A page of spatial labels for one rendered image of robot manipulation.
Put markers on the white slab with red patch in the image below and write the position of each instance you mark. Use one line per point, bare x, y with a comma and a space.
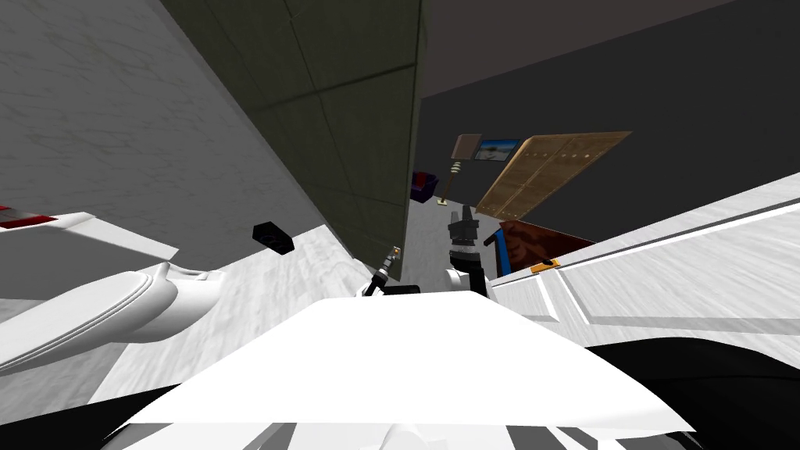
81, 234

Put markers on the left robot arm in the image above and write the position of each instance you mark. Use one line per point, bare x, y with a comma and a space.
377, 282

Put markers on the framed landscape picture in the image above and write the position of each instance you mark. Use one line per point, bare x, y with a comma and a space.
496, 150

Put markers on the brown wooden door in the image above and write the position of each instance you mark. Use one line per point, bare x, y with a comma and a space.
547, 172

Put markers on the white toilet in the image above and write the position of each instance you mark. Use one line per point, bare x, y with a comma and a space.
94, 312

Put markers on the floor lamp with brown shade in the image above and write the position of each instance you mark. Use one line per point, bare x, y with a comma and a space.
465, 146

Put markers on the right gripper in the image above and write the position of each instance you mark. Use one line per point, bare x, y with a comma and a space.
464, 236

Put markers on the dark red panel blue edge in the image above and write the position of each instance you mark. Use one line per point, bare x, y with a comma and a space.
537, 244

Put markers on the purple armchair with red cushion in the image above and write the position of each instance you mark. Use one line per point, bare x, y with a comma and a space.
424, 186

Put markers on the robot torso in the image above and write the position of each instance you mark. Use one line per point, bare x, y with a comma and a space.
400, 362

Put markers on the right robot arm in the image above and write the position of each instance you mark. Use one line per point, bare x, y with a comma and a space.
465, 265

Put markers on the black box-shaped fixture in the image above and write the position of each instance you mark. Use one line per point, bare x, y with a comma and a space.
273, 238

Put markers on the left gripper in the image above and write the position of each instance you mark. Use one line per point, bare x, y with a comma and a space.
393, 255

